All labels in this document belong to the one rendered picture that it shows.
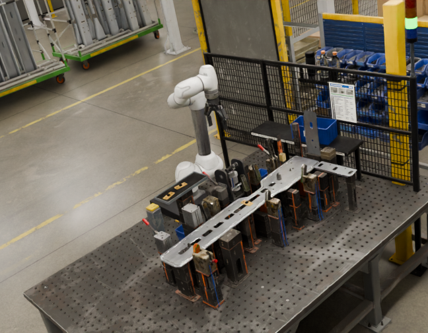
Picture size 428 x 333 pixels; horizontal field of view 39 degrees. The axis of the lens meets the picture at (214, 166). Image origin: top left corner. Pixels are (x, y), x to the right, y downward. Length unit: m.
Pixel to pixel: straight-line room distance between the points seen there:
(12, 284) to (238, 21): 3.31
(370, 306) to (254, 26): 3.08
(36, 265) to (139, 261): 1.85
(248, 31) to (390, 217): 2.77
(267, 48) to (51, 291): 3.23
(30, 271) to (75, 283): 1.66
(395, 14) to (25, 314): 3.63
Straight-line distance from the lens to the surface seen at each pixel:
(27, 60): 10.77
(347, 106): 4.40
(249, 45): 6.27
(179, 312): 3.68
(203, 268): 3.47
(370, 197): 4.39
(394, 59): 4.11
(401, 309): 4.53
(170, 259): 3.57
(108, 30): 11.91
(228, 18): 6.37
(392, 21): 4.04
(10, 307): 5.46
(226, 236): 3.59
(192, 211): 3.74
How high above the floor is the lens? 3.05
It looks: 27 degrees down
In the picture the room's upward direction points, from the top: 12 degrees counter-clockwise
